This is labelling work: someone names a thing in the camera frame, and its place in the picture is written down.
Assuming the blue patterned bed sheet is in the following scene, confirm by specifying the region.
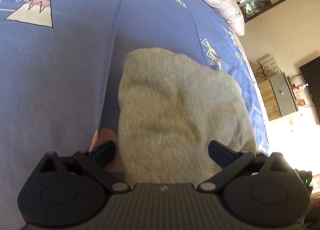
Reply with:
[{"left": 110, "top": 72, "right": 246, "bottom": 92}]
[{"left": 1, "top": 0, "right": 268, "bottom": 229}]

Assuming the white perforated basket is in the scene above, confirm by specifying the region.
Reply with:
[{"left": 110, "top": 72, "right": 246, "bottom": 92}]
[{"left": 260, "top": 55, "right": 282, "bottom": 79}]

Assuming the black television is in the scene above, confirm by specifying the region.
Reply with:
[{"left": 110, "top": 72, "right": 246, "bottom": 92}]
[{"left": 299, "top": 57, "right": 320, "bottom": 119}]

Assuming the grey wooden side cabinet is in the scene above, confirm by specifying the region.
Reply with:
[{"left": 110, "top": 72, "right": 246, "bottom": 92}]
[{"left": 258, "top": 73, "right": 298, "bottom": 121}]

